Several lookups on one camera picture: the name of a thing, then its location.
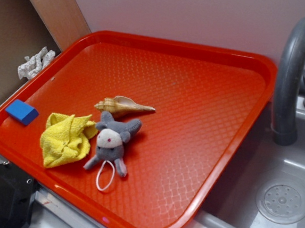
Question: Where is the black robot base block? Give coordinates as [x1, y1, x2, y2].
[0, 162, 36, 228]

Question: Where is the yellow cloth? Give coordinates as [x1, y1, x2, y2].
[39, 113, 98, 168]

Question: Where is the red plastic tray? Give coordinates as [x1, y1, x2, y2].
[0, 31, 277, 228]

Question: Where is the beige conch seashell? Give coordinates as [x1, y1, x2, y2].
[94, 96, 156, 118]

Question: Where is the grey plush toy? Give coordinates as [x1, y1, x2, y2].
[84, 111, 142, 192]

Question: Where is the blue rectangular block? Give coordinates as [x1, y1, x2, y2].
[5, 99, 39, 125]

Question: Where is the crumpled white paper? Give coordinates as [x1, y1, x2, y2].
[17, 47, 56, 80]

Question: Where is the wooden board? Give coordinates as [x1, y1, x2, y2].
[30, 0, 91, 51]

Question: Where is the grey toy sink basin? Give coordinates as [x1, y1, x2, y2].
[186, 98, 305, 228]

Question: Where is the grey toy faucet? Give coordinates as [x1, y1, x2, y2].
[271, 18, 305, 146]

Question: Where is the brown cardboard panel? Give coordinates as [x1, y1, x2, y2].
[0, 0, 60, 105]

